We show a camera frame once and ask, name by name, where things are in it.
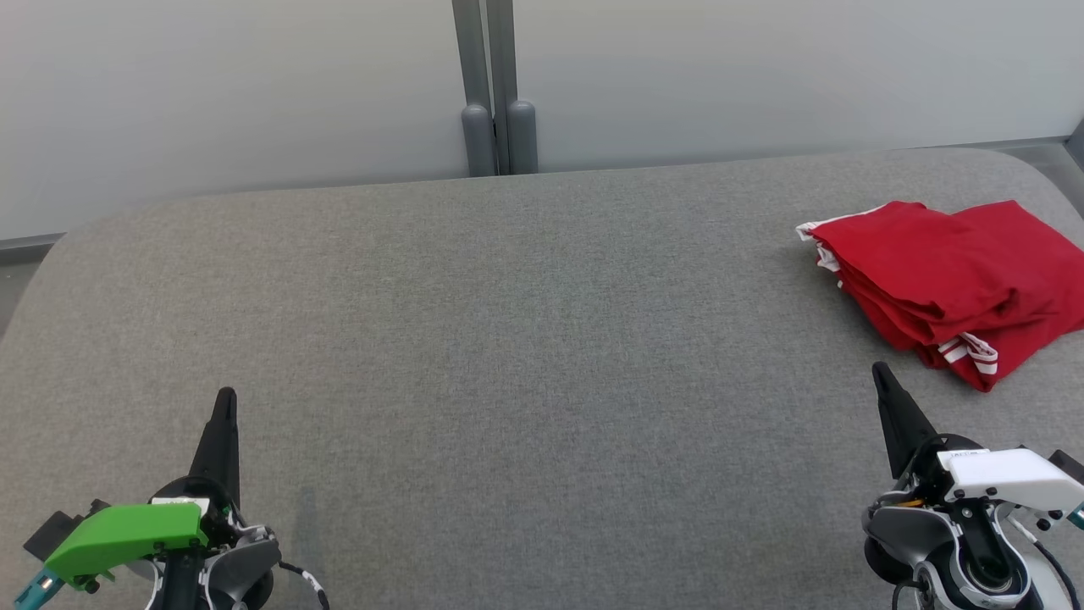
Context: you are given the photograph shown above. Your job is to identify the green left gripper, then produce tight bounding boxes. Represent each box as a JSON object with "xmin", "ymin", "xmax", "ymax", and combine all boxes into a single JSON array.
[{"xmin": 42, "ymin": 387, "xmax": 241, "ymax": 592}]

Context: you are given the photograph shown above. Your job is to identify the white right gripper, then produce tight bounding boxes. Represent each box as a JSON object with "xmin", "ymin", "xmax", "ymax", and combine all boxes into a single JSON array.
[{"xmin": 871, "ymin": 361, "xmax": 1084, "ymax": 514}]

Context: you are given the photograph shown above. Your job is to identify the red white-striped shorts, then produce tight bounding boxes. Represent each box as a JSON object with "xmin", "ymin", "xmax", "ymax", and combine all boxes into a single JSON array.
[{"xmin": 794, "ymin": 201, "xmax": 1030, "ymax": 348}]

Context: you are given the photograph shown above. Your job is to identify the red Bulls 23 jersey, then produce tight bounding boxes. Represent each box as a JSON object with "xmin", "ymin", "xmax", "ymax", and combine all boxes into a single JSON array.
[{"xmin": 855, "ymin": 200, "xmax": 1084, "ymax": 393}]

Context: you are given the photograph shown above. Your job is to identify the grey fabric sofa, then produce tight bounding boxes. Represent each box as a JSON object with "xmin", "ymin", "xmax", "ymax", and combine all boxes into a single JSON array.
[{"xmin": 0, "ymin": 147, "xmax": 1084, "ymax": 610}]

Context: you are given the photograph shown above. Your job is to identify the black white braided cable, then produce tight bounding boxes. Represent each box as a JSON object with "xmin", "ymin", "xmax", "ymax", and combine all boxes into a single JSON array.
[{"xmin": 278, "ymin": 559, "xmax": 331, "ymax": 610}]

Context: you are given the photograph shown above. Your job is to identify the grey partition post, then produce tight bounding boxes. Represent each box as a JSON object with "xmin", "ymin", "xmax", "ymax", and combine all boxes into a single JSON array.
[
  {"xmin": 451, "ymin": 0, "xmax": 498, "ymax": 177},
  {"xmin": 485, "ymin": 0, "xmax": 539, "ymax": 175}
]

